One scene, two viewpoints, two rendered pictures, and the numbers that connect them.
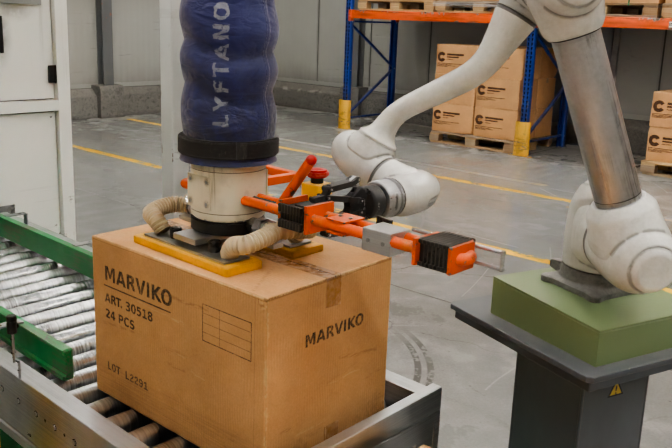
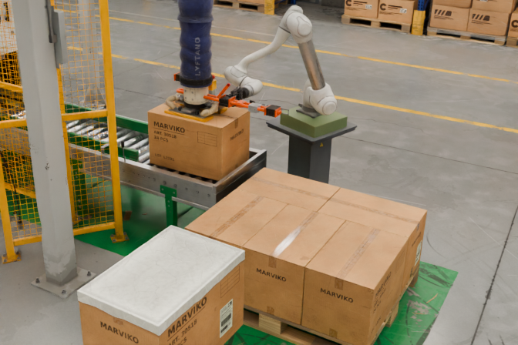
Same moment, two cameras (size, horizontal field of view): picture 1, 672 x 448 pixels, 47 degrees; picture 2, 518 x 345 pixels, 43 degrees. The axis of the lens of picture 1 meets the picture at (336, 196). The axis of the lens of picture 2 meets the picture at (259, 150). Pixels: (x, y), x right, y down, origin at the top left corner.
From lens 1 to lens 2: 292 cm
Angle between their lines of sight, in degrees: 17
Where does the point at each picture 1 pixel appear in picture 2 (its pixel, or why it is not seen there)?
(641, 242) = (325, 100)
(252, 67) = (206, 55)
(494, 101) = not seen: outside the picture
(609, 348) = (317, 132)
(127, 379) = (164, 158)
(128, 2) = not seen: outside the picture
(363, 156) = (237, 76)
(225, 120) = (199, 73)
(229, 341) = (208, 141)
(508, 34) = (283, 37)
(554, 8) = (297, 36)
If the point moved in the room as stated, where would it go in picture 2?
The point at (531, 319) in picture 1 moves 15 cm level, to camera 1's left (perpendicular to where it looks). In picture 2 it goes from (294, 125) to (274, 126)
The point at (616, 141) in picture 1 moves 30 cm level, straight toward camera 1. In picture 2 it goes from (317, 71) to (315, 84)
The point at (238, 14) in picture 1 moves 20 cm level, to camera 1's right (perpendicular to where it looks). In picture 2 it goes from (202, 41) to (232, 39)
